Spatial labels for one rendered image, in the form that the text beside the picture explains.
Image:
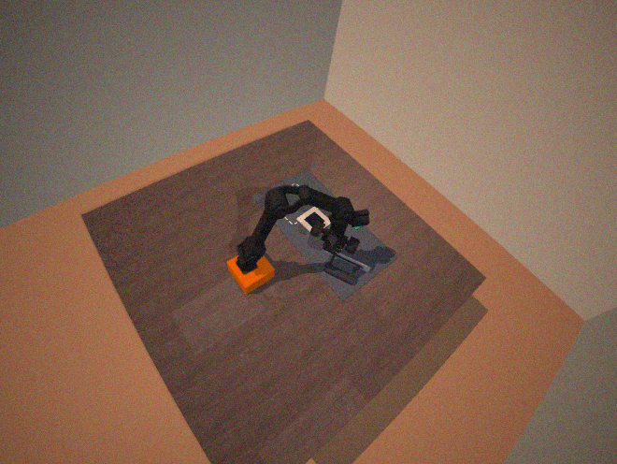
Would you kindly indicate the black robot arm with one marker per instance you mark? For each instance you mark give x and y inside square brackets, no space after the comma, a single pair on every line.
[252,248]

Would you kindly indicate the grey flat mat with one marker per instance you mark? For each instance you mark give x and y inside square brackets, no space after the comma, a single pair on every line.
[370,251]

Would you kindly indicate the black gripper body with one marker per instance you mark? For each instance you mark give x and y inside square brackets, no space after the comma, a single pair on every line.
[352,244]

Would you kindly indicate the cream square tile with dark square mark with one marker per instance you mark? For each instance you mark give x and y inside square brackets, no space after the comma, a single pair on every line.
[309,218]

